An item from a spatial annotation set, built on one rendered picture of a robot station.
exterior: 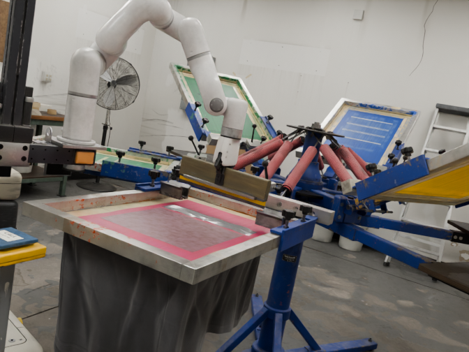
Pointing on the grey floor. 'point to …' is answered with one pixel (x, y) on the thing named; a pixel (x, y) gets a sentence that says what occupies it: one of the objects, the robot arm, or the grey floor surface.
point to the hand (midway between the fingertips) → (222, 179)
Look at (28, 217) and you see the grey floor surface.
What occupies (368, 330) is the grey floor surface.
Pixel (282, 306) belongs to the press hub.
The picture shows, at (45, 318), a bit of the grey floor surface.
